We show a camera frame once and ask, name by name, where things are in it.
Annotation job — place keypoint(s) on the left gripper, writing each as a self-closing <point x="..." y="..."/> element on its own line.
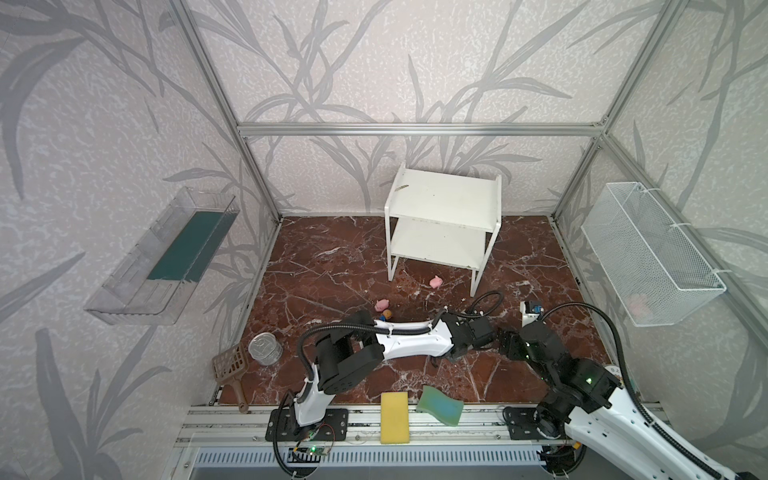
<point x="486" y="333"/>

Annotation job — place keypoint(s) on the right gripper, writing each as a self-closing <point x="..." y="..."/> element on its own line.
<point x="516" y="344"/>

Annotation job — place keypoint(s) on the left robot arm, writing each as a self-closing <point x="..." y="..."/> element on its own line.
<point x="338" y="356"/>

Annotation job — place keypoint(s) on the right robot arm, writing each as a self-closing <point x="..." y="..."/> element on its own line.
<point x="588" y="404"/>

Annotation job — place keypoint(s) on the white two-tier metal shelf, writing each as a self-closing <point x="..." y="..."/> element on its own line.
<point x="443" y="219"/>

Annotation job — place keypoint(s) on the green sponge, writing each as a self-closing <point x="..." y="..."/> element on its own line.
<point x="444" y="409"/>

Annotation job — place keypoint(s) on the pink pig toy upper cluster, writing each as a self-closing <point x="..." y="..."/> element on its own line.
<point x="382" y="305"/>

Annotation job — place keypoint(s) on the yellow sponge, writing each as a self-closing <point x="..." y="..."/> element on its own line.
<point x="394" y="421"/>

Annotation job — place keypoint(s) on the silver metal can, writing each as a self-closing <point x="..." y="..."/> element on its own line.
<point x="265" y="349"/>

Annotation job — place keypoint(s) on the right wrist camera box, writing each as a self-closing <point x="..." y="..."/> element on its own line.
<point x="531" y="311"/>

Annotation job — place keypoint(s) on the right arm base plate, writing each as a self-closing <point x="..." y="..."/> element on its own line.
<point x="527" y="423"/>

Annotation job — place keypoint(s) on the white wire mesh basket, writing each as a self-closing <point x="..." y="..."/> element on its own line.
<point x="642" y="250"/>

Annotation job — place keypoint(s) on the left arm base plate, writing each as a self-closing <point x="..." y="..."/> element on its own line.
<point x="283" y="426"/>

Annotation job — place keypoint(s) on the clear plastic wall bin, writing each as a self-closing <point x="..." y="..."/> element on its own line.
<point x="154" y="282"/>

